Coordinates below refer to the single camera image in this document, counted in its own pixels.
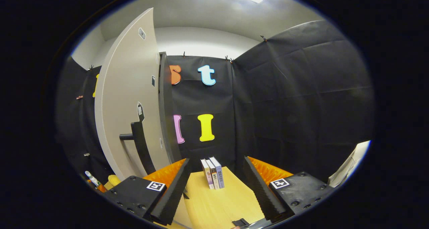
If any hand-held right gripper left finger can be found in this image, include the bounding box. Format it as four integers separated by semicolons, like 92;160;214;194
102;158;191;226

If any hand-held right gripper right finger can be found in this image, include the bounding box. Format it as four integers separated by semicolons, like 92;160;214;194
242;156;335;223

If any white bottle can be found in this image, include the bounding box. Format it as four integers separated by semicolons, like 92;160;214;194
84;171;102;188

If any black cabinet door handle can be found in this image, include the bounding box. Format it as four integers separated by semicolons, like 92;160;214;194
119;122;156;175

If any beige cabinet door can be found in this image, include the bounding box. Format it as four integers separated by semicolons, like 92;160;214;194
95;8;175;181

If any dark grey cabinet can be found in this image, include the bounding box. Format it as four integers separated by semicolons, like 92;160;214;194
159;52;183;164

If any yellow lumpy round object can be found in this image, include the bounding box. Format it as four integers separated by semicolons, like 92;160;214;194
107;174;122;189

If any blue grey spine book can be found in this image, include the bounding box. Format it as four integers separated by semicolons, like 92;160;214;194
209;156;225;189

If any white spine book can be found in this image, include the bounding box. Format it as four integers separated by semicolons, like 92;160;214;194
205;159;220;190

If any white garment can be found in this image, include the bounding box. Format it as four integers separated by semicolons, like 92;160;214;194
328;140;372;188

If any black backdrop cloth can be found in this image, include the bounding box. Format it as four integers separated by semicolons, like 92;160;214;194
55;19;375;186

